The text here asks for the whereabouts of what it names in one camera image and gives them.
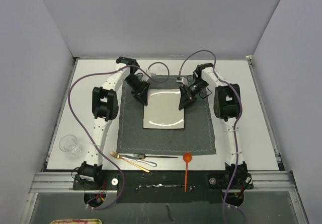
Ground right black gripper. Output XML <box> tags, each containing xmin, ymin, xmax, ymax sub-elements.
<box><xmin>180</xmin><ymin>80</ymin><xmax>209</xmax><ymax>111</ymax></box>

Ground silver table knife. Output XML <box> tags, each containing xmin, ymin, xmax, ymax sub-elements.
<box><xmin>120</xmin><ymin>155</ymin><xmax>157</xmax><ymax>167</ymax></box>

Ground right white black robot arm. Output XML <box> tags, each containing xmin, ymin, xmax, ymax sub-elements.
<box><xmin>179</xmin><ymin>63</ymin><xmax>245</xmax><ymax>188</ymax></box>

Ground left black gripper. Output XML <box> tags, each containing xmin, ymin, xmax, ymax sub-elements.
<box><xmin>124</xmin><ymin>73</ymin><xmax>149</xmax><ymax>106</ymax></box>

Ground dark handled silver fork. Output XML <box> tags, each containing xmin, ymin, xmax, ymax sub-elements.
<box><xmin>133</xmin><ymin>154</ymin><xmax>178</xmax><ymax>159</ymax></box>

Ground clear plastic cup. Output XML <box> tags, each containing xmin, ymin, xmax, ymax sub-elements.
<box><xmin>59</xmin><ymin>134</ymin><xmax>83</xmax><ymax>159</ymax></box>

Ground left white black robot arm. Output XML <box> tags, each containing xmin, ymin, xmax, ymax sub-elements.
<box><xmin>77</xmin><ymin>57</ymin><xmax>150</xmax><ymax>189</ymax></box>

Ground floral tray edge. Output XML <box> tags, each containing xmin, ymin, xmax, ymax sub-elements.
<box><xmin>50</xmin><ymin>218</ymin><xmax>102</xmax><ymax>224</ymax></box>

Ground dark grey cloth placemat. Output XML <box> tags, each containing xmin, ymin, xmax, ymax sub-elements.
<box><xmin>117</xmin><ymin>83</ymin><xmax>216</xmax><ymax>155</ymax></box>

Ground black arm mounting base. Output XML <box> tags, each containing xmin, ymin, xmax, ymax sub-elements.
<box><xmin>72</xmin><ymin>171</ymin><xmax>254</xmax><ymax>205</ymax></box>

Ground white square plate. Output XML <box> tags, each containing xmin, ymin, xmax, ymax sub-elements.
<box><xmin>143</xmin><ymin>89</ymin><xmax>185</xmax><ymax>129</ymax></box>

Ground orange plastic spoon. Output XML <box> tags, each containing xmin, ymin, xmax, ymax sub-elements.
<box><xmin>183</xmin><ymin>152</ymin><xmax>192</xmax><ymax>192</ymax></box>

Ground gold fork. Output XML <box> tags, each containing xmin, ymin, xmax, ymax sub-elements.
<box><xmin>109</xmin><ymin>151</ymin><xmax>150</xmax><ymax>173</ymax></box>

